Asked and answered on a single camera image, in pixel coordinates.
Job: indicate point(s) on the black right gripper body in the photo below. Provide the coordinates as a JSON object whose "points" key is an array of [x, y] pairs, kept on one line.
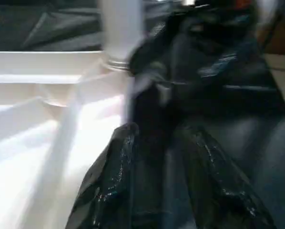
{"points": [[218, 57]]}

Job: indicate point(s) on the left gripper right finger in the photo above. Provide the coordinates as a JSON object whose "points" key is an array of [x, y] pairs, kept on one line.
{"points": [[218, 191]]}

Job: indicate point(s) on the black work mat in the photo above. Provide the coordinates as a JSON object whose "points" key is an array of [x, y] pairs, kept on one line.
{"points": [[42, 24]]}

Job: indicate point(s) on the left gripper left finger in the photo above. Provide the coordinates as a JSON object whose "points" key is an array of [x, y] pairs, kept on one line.
{"points": [[106, 191]]}

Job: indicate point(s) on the white plastic table top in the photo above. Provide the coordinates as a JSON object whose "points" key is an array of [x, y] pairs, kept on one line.
{"points": [[37, 124]]}

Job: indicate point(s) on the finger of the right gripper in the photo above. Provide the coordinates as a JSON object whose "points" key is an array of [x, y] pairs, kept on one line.
{"points": [[149, 52]]}

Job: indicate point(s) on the white plastic table leg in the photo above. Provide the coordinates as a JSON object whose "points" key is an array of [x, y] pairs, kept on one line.
{"points": [[121, 28]]}

